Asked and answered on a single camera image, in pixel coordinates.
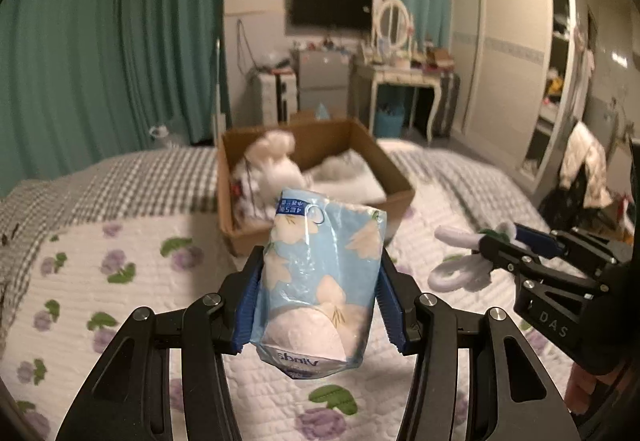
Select person's right hand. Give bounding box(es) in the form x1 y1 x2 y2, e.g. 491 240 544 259
564 363 624 416

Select white dressing table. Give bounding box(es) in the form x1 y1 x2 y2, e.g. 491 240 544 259
354 61 442 143

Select cardboard box on floor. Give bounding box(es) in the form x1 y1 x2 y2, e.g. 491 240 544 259
290 103 332 123

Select light blue tissue packet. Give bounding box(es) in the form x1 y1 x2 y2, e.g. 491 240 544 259
250 189 387 379

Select blue laundry basket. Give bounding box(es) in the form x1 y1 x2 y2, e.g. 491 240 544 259
373 104 405 139

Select white black suitcase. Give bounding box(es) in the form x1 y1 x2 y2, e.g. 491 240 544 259
252 72 298 126

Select white flat mop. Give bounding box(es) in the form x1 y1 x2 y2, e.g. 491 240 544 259
212 38 226 146

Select brown cardboard box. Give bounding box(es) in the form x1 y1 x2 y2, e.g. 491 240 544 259
217 120 416 257

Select black wall television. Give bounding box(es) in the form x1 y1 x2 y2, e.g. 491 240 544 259
290 0 373 32

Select teal window curtain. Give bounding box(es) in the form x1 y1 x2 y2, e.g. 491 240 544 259
1 0 230 192

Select silver mini fridge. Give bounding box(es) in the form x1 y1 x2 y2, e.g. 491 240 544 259
296 50 350 116

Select white cotton towel pack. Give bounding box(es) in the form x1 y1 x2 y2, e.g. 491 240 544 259
303 149 386 205

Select white floral quilted blanket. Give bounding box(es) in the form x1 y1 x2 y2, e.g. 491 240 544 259
1 195 578 440

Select white jacket on chair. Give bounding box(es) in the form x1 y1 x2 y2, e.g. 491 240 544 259
559 122 613 208

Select white fluffy soft cloth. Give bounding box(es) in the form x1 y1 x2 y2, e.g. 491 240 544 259
246 156 309 205

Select cream soft cloth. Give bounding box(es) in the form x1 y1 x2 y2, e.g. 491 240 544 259
245 130 295 164

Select white oval vanity mirror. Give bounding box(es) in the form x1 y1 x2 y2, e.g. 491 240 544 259
373 0 413 53

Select white louvered wardrobe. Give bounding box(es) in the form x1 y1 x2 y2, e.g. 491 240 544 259
450 0 587 193

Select green white chenille toy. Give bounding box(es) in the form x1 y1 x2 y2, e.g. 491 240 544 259
427 221 516 293

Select clear water jug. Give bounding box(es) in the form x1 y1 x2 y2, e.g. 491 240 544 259
149 117 190 149

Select dark striped suitcase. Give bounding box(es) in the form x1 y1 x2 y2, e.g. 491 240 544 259
434 72 460 138

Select grey checkered bed sheet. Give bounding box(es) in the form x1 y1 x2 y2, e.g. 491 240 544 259
1 139 548 327

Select white blue tissue pack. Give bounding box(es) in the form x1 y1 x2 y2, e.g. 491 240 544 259
230 160 276 227

